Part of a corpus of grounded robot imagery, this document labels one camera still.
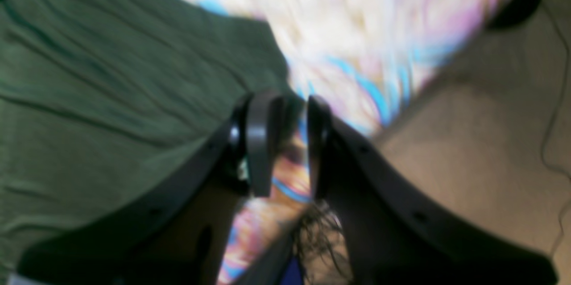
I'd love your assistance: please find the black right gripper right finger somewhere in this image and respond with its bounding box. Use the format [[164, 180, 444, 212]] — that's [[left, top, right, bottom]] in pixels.
[[306, 95, 558, 285]]

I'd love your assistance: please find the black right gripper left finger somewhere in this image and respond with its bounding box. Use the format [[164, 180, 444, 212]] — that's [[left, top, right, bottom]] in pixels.
[[18, 91, 286, 285]]

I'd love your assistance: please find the dark green long-sleeve shirt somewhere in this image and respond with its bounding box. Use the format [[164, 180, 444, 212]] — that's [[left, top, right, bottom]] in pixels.
[[0, 0, 298, 283]]

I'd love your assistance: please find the patterned colourful tablecloth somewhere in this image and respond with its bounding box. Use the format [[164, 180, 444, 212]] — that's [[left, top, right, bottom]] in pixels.
[[129, 0, 536, 285]]

